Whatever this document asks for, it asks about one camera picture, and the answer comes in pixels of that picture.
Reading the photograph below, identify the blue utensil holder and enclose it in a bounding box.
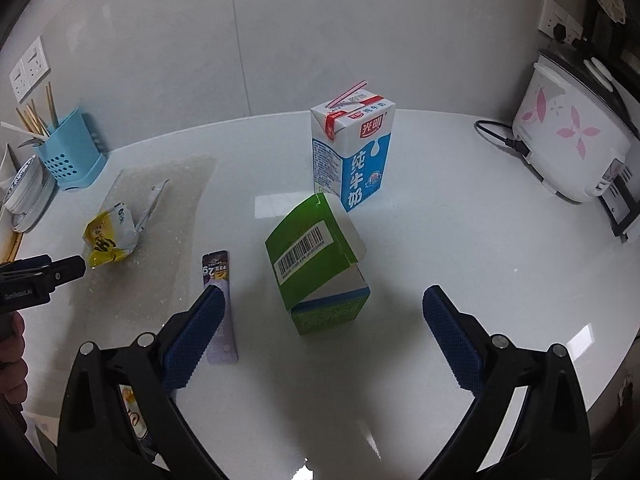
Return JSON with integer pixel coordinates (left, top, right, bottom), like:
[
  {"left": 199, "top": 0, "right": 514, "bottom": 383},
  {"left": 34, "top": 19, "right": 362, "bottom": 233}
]
[{"left": 32, "top": 107, "right": 108, "bottom": 192}]

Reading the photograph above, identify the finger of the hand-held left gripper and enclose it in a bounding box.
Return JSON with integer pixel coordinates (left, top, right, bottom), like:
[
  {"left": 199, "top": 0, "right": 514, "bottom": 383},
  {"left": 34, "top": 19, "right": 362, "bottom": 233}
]
[
  {"left": 29, "top": 255, "right": 87, "bottom": 291},
  {"left": 0, "top": 254, "right": 53, "bottom": 277}
]

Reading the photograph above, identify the person's left hand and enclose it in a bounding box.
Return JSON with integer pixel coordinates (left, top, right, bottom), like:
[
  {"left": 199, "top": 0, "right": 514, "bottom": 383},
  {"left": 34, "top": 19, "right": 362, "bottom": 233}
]
[{"left": 0, "top": 311, "right": 29, "bottom": 406}]

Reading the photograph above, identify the black power cable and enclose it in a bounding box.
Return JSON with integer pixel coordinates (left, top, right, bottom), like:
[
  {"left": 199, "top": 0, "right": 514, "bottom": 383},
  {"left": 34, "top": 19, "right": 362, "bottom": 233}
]
[{"left": 474, "top": 119, "right": 557, "bottom": 187}]

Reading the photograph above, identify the white wall socket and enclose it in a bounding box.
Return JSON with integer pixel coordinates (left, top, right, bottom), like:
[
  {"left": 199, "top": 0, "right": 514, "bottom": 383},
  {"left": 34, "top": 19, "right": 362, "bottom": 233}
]
[
  {"left": 537, "top": 0, "right": 584, "bottom": 44},
  {"left": 9, "top": 57, "right": 32, "bottom": 103},
  {"left": 22, "top": 35, "right": 51, "bottom": 81}
]

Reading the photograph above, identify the blue white milk carton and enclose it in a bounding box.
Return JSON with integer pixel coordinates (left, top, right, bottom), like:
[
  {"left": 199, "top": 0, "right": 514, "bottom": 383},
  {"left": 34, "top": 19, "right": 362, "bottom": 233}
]
[{"left": 310, "top": 87, "right": 397, "bottom": 213}]

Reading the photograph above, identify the yellow snack wrapper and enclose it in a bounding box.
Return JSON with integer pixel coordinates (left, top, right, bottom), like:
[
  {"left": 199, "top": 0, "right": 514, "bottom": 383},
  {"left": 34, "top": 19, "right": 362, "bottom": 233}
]
[{"left": 82, "top": 201, "right": 141, "bottom": 267}]

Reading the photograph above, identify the blue patterned bowl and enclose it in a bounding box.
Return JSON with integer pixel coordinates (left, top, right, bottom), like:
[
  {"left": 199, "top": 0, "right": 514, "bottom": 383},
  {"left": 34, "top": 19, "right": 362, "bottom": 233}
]
[{"left": 1, "top": 157, "right": 44, "bottom": 207}]

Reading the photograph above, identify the blue snack packet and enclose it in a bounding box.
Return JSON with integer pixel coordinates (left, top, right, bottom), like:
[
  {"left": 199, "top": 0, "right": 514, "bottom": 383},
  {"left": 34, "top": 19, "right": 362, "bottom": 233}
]
[{"left": 120, "top": 384, "right": 149, "bottom": 439}]

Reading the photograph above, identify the white plastic spoon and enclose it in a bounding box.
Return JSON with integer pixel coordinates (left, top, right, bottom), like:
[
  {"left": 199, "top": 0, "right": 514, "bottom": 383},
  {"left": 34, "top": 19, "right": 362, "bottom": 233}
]
[{"left": 0, "top": 121, "right": 49, "bottom": 139}]

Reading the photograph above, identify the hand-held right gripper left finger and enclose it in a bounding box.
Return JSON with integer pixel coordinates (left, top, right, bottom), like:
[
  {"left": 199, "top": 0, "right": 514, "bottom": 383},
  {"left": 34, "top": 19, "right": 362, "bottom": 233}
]
[{"left": 57, "top": 285, "right": 226, "bottom": 480}]

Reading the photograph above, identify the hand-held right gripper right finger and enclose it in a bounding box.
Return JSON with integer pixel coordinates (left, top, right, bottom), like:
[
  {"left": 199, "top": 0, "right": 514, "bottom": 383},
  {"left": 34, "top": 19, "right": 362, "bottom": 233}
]
[{"left": 422, "top": 285, "right": 590, "bottom": 480}]

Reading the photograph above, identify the white flowered rice cooker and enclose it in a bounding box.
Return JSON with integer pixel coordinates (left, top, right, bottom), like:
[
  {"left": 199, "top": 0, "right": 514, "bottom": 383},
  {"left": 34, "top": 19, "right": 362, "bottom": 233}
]
[{"left": 511, "top": 47, "right": 637, "bottom": 205}]

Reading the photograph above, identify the bubble wrap sheet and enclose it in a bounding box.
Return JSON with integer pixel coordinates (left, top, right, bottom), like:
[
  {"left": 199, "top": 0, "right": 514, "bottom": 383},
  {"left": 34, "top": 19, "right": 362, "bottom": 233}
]
[{"left": 65, "top": 154, "right": 219, "bottom": 321}]

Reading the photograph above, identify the bundle of wooden chopsticks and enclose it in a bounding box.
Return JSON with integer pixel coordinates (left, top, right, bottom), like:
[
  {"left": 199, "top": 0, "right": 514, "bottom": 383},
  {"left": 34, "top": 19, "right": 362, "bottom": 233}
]
[{"left": 15, "top": 82, "right": 59, "bottom": 137}]

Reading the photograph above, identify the green cardboard box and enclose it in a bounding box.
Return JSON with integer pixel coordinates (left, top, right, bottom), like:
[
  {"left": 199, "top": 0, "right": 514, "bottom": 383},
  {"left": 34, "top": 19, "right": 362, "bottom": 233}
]
[{"left": 265, "top": 192, "right": 371, "bottom": 337}]

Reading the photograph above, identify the purple stick sachet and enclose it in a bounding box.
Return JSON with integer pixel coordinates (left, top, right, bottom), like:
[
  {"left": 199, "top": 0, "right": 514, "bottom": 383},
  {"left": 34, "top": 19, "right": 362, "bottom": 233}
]
[{"left": 201, "top": 249, "right": 239, "bottom": 365}]

